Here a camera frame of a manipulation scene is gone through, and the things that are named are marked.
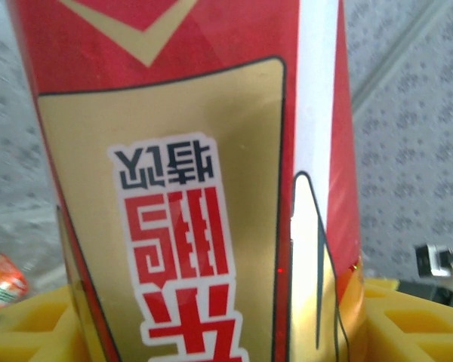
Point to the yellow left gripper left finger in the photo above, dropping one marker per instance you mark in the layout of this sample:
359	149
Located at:
30	332

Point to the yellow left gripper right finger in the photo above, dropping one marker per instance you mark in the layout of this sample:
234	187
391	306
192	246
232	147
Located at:
411	335

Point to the orange green label bottle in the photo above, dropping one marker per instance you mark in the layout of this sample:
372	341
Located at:
4	283

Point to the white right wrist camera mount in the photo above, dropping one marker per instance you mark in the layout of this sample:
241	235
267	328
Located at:
443	262

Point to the aluminium frame post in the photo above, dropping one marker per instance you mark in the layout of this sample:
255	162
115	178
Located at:
400	56

